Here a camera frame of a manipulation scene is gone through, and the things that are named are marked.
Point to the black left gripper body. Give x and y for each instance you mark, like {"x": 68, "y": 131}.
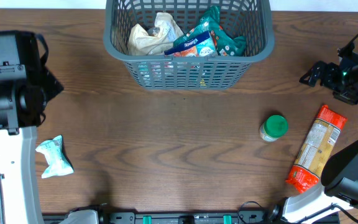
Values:
{"x": 48, "y": 86}

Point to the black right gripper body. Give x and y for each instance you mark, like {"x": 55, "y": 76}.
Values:
{"x": 324, "y": 76}

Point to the green coffee snack bag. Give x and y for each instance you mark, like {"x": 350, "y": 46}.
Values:
{"x": 210, "y": 21}

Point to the green lid jar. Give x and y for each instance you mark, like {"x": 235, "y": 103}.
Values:
{"x": 273, "y": 128}

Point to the grey plastic basket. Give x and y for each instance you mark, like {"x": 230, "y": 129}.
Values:
{"x": 251, "y": 19}

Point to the orange spaghetti package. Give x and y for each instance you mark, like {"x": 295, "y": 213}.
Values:
{"x": 316, "y": 149}

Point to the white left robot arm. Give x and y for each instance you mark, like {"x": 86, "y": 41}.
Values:
{"x": 19, "y": 194}

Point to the beige Pantree snack bag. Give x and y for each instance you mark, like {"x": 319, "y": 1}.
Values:
{"x": 157, "y": 39}

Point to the Kleenex tissue multipack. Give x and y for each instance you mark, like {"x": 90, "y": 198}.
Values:
{"x": 200, "y": 46}

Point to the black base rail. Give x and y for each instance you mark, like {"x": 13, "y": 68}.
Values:
{"x": 251, "y": 215}

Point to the light teal small packet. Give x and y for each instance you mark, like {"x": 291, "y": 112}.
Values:
{"x": 58, "y": 164}

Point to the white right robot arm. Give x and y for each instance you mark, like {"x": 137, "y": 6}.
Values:
{"x": 337, "y": 189}

